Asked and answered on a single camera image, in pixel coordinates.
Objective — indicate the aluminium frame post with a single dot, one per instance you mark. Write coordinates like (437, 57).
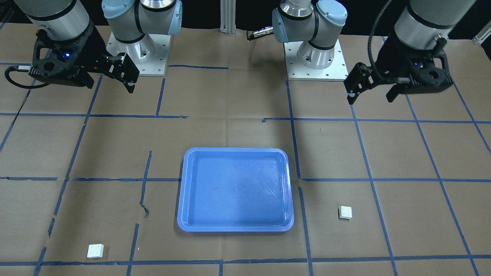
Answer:
(228, 17)

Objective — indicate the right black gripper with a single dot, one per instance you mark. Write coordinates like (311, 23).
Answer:
(93, 46)

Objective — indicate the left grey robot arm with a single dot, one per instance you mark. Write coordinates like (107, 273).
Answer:
(320, 25)

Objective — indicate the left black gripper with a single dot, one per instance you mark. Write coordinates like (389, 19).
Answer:
(388, 61)

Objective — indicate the white block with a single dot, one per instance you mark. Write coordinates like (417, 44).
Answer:
(345, 212)
(95, 250)

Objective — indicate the blue plastic tray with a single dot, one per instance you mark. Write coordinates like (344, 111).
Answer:
(235, 190)

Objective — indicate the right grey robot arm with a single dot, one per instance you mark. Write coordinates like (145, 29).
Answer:
(130, 21)

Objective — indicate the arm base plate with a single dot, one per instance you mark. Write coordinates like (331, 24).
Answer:
(304, 62)
(150, 54)

